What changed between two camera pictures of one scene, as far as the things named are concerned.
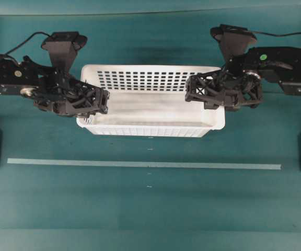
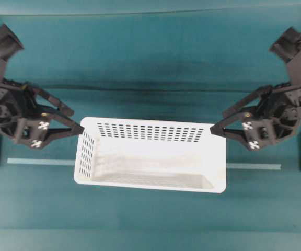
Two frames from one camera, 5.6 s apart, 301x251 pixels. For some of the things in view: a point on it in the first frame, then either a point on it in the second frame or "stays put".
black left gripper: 59,93 → 15,106
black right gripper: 243,87 → 262,88
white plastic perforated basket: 150,101 → 149,153
